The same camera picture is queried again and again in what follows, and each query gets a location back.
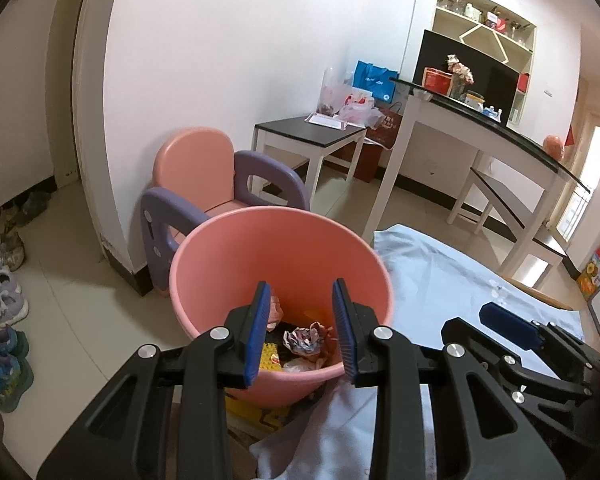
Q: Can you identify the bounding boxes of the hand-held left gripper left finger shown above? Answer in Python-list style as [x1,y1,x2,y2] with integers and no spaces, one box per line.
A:
[36,280,272,480]

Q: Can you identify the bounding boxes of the pink purple child chair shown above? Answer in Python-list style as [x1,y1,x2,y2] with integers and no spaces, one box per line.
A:
[140,126,312,298]

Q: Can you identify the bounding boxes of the row of glassware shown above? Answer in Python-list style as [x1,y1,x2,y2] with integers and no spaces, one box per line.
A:
[437,0,531,43]

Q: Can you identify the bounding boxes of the clear plastic bag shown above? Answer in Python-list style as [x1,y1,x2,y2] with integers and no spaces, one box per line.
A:
[319,67,353,118]

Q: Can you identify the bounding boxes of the colourful cardboard box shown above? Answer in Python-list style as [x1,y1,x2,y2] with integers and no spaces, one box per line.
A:
[576,250,600,301]

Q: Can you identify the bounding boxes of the pink plastic bucket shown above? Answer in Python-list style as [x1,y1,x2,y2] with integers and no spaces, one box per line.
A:
[170,206,396,408]

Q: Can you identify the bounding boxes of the black-top white bench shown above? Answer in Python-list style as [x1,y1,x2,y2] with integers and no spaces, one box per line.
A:
[252,116,368,196]
[447,166,571,286]

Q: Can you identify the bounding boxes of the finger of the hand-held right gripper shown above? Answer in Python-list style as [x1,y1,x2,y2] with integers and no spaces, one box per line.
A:
[441,317,593,405]
[479,302,600,376]

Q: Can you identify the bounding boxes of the row of shoes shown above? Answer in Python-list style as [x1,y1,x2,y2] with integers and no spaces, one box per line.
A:
[0,187,51,413]

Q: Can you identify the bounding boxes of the light blue floral tablecloth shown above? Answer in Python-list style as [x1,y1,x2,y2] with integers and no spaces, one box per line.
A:
[250,224,583,480]

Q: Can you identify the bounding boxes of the black monitor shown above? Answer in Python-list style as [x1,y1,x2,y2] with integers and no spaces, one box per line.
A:
[412,29,521,123]

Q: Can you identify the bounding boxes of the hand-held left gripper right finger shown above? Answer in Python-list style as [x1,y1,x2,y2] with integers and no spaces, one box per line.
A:
[331,277,566,480]

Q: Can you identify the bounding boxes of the blue shopping bag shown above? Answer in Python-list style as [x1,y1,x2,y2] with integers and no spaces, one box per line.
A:
[354,60,398,103]

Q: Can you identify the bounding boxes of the yellow cardboard box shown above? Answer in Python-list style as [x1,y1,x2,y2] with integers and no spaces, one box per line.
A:
[225,395,291,433]

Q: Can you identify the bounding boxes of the printed wrapper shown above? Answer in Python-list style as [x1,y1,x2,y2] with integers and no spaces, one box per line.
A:
[281,322,333,358]

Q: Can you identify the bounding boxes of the dark red paper bag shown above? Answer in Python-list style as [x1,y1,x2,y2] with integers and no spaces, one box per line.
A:
[367,102,403,151]

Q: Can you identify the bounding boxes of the white red plastic bag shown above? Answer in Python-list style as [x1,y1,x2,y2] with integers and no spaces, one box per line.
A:
[340,87,383,128]

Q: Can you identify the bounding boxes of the red white plastic wrapper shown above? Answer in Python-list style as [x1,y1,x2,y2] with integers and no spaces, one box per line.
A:
[267,295,283,331]

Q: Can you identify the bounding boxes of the glass door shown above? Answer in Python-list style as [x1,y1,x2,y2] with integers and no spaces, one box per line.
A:
[555,110,600,241]

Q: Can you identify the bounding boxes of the cream built-in shelf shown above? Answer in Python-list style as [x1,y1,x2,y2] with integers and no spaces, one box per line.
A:
[430,0,538,126]

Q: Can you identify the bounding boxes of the pink flowers in vase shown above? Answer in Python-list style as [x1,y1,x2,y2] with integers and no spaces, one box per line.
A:
[446,54,475,101]

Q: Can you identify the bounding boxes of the white glass-top table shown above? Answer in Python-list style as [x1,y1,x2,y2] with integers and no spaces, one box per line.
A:
[362,77,593,276]

